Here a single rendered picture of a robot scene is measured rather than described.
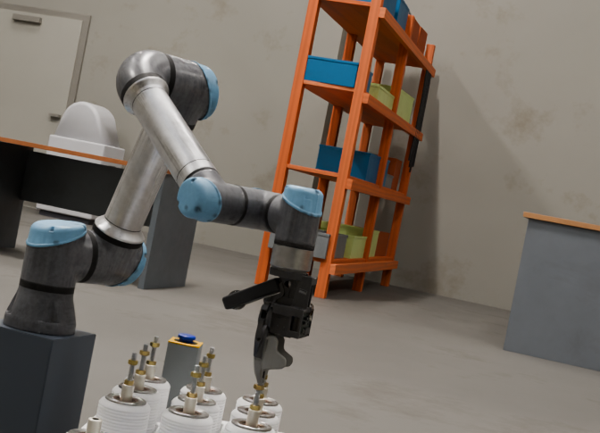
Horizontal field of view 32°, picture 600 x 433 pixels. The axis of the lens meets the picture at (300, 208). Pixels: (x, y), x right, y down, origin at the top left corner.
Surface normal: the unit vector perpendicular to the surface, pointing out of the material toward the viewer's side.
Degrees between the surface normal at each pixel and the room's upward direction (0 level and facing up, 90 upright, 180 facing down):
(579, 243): 90
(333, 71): 90
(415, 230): 90
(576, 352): 90
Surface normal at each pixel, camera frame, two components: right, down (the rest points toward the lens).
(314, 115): -0.30, -0.05
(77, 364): 0.93, 0.18
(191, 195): -0.70, -0.12
